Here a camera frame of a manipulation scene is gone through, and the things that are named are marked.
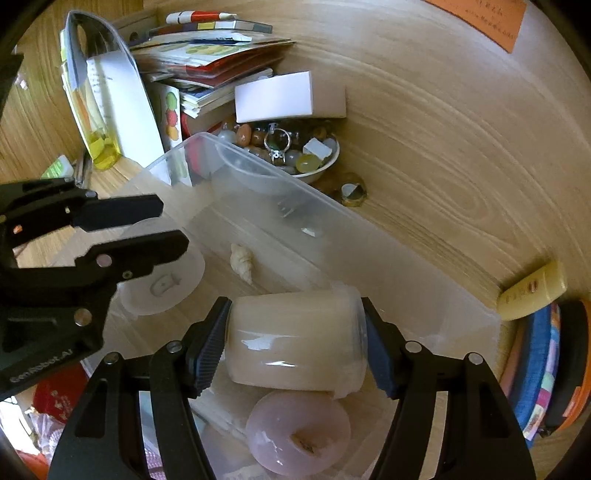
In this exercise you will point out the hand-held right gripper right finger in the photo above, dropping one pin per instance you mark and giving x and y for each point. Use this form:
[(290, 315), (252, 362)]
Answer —
[(378, 361)]

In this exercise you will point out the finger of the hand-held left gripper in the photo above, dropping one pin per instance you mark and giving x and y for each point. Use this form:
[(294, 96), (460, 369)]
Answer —
[(120, 211), (147, 251)]

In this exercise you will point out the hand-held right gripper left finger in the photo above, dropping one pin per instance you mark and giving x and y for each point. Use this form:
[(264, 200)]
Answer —
[(210, 351)]

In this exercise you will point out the cream cylindrical candle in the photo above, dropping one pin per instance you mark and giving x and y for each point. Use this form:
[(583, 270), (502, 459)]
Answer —
[(295, 337)]

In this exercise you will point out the clear plastic storage box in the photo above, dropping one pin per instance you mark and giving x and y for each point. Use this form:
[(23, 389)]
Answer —
[(369, 258)]

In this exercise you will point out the round translucent plastic lid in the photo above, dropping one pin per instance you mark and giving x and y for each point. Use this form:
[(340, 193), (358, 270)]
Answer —
[(180, 286)]

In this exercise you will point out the yellow liquid bottle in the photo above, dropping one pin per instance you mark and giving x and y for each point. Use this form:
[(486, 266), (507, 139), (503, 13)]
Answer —
[(104, 147)]

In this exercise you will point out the red packet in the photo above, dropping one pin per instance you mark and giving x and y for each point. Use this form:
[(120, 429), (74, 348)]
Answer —
[(60, 394)]

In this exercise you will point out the green white packet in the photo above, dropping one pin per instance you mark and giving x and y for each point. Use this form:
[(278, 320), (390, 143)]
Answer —
[(57, 167)]

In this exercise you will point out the small beige seashell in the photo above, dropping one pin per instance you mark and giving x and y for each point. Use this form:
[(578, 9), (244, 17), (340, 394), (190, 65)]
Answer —
[(242, 263)]

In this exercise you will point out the pink round stone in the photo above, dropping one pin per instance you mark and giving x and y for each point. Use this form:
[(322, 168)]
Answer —
[(295, 429)]

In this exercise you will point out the white box coloured circles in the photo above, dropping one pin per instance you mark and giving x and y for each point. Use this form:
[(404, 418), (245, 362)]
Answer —
[(171, 115)]

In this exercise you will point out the white handwritten paper sheet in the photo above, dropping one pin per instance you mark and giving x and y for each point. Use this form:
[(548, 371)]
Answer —
[(124, 101)]

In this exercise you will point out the clear plastic file holder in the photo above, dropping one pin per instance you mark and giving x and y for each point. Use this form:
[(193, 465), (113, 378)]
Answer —
[(134, 92)]

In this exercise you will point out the blue patchwork pouch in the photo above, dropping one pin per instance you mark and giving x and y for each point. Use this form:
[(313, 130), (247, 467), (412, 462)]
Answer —
[(538, 369)]

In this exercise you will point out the yellow cream tube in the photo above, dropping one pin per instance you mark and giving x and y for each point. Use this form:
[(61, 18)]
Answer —
[(531, 290)]

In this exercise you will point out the stack of books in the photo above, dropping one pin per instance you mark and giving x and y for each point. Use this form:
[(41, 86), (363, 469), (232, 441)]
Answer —
[(207, 60)]

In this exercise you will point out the bowl of beads and trinkets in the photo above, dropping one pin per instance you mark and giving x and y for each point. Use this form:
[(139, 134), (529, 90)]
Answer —
[(307, 161)]

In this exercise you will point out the white cardboard box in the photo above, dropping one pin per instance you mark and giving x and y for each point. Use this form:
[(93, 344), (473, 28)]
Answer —
[(277, 97)]

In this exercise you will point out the black orange zip case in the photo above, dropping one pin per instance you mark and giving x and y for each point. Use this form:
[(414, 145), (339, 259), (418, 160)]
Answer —
[(575, 360)]

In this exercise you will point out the red white tube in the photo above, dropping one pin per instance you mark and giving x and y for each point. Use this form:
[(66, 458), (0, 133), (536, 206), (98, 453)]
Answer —
[(198, 17)]

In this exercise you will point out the orange paper note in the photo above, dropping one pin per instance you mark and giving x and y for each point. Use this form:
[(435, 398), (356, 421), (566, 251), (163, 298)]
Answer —
[(480, 18)]

